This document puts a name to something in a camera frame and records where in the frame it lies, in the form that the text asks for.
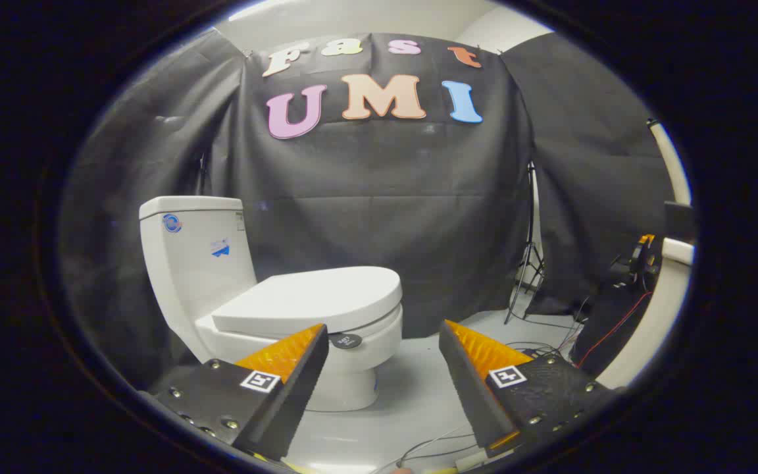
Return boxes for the red cable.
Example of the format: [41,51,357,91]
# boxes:
[576,290,653,369]

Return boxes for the black backdrop cloth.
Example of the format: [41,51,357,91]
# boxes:
[60,30,676,389]

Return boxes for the white toilet tank cover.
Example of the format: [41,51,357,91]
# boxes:
[139,196,243,221]

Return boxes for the white curved frame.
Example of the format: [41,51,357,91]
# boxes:
[596,118,695,389]

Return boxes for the white toilet lid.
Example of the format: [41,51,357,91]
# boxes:
[211,266,403,336]

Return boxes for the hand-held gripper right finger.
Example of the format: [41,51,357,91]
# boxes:
[438,320,617,458]

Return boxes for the orange and black device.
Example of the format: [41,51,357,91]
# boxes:
[628,234,660,290]

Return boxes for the white toilet seat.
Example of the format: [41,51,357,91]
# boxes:
[196,304,404,346]

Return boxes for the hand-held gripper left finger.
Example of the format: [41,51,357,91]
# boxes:
[149,323,330,461]

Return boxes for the white toilet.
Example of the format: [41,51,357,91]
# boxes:
[139,196,404,413]

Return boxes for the black light stand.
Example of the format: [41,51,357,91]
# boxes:
[504,161,547,325]

